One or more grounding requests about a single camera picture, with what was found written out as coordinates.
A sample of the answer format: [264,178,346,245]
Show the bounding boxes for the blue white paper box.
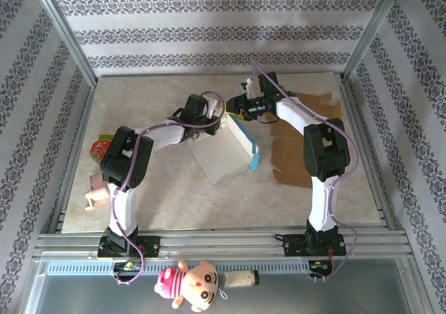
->
[190,113,261,186]

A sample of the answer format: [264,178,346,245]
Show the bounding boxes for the brown cardboard box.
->
[266,91,344,189]

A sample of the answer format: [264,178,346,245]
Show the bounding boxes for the red round tin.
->
[89,139,113,162]

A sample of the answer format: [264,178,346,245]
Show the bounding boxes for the pink plastic toy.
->
[83,173,114,212]

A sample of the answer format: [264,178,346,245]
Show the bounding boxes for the beige cylinder black cap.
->
[222,269,261,289]

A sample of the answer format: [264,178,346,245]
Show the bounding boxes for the pink plush doll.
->
[153,259,229,313]

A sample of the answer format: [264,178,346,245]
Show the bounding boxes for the small circuit board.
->
[113,260,142,272]
[309,260,334,272]

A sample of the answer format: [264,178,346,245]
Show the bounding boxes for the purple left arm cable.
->
[110,91,226,286]

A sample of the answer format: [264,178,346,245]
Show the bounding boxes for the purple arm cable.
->
[249,58,360,283]
[110,91,226,286]

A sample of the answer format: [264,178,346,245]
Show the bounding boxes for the aluminium side rail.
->
[338,73,407,232]
[48,84,97,235]

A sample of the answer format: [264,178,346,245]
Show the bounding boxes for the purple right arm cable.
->
[249,58,360,283]

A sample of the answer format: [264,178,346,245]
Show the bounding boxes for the aluminium mounting rail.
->
[33,225,414,262]

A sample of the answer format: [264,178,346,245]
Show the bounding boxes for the aluminium frame post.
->
[342,0,413,82]
[29,0,99,88]

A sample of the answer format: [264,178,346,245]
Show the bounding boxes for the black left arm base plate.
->
[97,235,162,259]

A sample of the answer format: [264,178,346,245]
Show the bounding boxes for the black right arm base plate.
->
[275,233,348,258]

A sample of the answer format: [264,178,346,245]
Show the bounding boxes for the grey slotted cable duct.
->
[45,260,314,276]

